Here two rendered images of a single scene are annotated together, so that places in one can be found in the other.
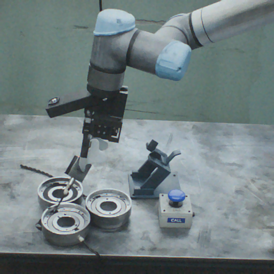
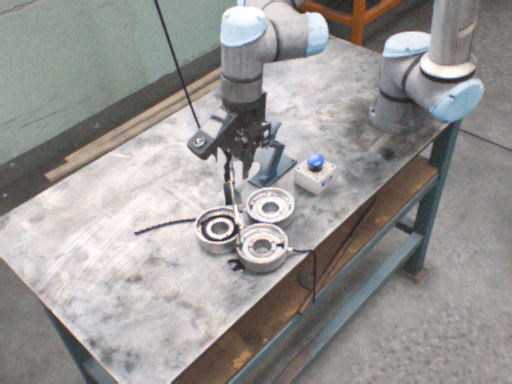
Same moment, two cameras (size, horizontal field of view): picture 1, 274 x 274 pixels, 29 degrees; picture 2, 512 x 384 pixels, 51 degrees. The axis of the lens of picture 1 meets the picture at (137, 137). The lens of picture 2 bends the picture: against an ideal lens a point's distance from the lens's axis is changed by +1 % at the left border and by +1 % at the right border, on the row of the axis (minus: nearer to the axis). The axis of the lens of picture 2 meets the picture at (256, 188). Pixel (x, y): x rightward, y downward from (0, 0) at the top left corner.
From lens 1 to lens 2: 0.70 m
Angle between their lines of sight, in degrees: 35
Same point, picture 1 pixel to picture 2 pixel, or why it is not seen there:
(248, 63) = (122, 12)
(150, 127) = (185, 120)
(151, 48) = (298, 33)
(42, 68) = not seen: outside the picture
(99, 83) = (251, 95)
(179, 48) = (319, 19)
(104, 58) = (253, 66)
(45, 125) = (92, 181)
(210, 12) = not seen: outside the picture
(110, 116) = (255, 123)
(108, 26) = (253, 30)
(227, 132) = not seen: hidden behind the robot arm
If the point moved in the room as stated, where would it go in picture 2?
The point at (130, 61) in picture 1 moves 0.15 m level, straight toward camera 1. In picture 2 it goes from (280, 56) to (349, 87)
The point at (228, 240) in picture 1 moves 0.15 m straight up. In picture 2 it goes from (367, 169) to (373, 118)
